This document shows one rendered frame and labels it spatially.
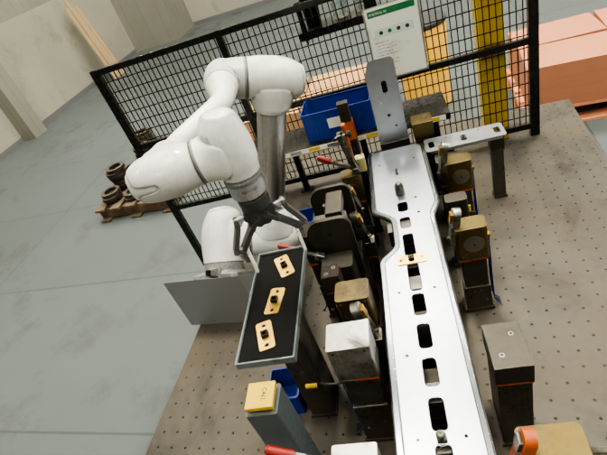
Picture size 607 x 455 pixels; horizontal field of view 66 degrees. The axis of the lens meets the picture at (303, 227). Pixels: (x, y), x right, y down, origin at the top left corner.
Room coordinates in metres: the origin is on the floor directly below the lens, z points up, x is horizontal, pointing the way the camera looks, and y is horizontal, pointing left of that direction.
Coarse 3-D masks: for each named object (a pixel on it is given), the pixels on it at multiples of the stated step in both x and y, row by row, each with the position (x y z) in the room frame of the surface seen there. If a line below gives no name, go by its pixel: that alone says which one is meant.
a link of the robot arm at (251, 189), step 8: (256, 176) 0.93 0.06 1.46; (264, 176) 0.96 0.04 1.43; (232, 184) 0.93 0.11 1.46; (240, 184) 0.92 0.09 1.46; (248, 184) 0.92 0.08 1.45; (256, 184) 0.93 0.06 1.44; (264, 184) 0.94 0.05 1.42; (232, 192) 0.94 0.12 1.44; (240, 192) 0.93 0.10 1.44; (248, 192) 0.93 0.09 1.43; (256, 192) 0.93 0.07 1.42; (240, 200) 0.93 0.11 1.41; (248, 200) 0.92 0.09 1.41
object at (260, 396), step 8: (256, 384) 0.64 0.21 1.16; (264, 384) 0.63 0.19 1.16; (272, 384) 0.62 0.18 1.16; (248, 392) 0.62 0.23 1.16; (256, 392) 0.62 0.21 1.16; (264, 392) 0.61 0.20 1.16; (272, 392) 0.60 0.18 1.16; (248, 400) 0.61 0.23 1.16; (256, 400) 0.60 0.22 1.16; (264, 400) 0.59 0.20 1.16; (272, 400) 0.59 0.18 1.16; (248, 408) 0.59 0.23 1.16; (256, 408) 0.58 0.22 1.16; (264, 408) 0.58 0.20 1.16; (272, 408) 0.57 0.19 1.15
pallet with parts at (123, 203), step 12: (144, 132) 4.86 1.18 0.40; (108, 168) 4.34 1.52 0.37; (120, 168) 4.26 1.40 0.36; (120, 180) 4.24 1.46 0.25; (108, 192) 4.18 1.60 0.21; (120, 192) 4.11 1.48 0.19; (108, 204) 4.06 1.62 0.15; (120, 204) 3.97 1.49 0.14; (132, 204) 3.88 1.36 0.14; (144, 204) 3.82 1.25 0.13; (156, 204) 3.83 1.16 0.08; (108, 216) 4.05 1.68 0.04; (132, 216) 3.91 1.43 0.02
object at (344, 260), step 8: (328, 256) 1.03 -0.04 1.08; (336, 256) 1.02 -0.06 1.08; (344, 256) 1.01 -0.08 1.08; (352, 256) 1.00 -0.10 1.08; (328, 264) 1.00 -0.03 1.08; (344, 264) 0.98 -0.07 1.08; (352, 264) 0.97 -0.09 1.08; (344, 272) 0.97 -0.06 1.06; (352, 272) 0.96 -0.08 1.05; (344, 280) 0.97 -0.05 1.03
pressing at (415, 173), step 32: (384, 160) 1.55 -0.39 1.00; (416, 160) 1.47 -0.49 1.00; (384, 192) 1.35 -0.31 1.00; (416, 192) 1.28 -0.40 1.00; (416, 224) 1.12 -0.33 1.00; (384, 288) 0.91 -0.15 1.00; (448, 288) 0.83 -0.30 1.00; (384, 320) 0.81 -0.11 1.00; (416, 320) 0.77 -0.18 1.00; (448, 320) 0.73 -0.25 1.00; (416, 352) 0.68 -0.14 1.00; (448, 352) 0.65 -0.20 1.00; (416, 384) 0.61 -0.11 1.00; (448, 384) 0.58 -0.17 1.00; (416, 416) 0.54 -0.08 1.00; (448, 416) 0.51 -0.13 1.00; (480, 416) 0.49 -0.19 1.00; (416, 448) 0.47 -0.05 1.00; (480, 448) 0.43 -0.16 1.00
